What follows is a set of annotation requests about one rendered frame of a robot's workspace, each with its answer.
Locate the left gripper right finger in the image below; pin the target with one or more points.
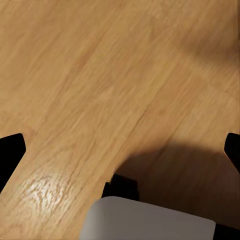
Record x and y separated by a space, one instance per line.
232 149

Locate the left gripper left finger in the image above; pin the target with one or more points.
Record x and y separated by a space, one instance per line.
12 150

